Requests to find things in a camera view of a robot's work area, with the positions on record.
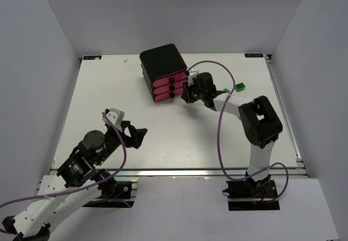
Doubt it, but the purple cable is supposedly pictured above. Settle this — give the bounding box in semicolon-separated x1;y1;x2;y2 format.
186;60;289;204
0;110;127;238

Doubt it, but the blue corner label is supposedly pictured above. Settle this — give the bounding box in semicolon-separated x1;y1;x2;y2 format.
244;53;264;58
83;55;102;60

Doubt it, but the left blue corner label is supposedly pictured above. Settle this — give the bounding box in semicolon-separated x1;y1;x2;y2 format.
83;55;102;60

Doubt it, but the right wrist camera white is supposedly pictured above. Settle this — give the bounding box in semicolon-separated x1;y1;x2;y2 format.
185;67;200;86

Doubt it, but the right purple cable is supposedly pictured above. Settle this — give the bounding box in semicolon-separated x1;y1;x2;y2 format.
186;60;289;204

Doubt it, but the black drawer cabinet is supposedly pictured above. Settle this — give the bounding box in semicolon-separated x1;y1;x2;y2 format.
139;44;188;98

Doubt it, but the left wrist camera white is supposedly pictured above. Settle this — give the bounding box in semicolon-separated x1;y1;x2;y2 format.
102;108;125;131

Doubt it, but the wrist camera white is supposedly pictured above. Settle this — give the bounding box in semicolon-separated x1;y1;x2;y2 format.
102;108;125;131
185;67;200;86

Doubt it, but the green square lego brick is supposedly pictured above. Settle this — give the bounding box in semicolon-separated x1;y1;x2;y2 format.
235;83;246;92

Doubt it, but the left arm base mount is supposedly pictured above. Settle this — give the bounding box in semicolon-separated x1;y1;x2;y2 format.
83;178;138;208

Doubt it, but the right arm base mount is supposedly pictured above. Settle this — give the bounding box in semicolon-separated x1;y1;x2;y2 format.
222;180;280;211

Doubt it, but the pink top drawer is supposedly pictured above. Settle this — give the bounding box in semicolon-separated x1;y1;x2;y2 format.
152;72;187;88

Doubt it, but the pink bottom drawer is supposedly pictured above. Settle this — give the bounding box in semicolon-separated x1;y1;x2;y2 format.
153;89;183;101

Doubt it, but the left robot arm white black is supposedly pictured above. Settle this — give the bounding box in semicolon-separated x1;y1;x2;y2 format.
1;119;147;240

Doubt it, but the right blue corner label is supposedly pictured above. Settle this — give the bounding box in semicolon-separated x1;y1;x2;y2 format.
244;53;264;58

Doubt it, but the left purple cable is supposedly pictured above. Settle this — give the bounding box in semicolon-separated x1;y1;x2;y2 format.
0;110;127;238

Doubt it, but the aluminium front rail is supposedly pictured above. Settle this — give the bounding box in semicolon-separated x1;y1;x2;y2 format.
116;165;308;178

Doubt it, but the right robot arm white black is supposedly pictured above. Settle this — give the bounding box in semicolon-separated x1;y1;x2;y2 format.
182;70;283;199

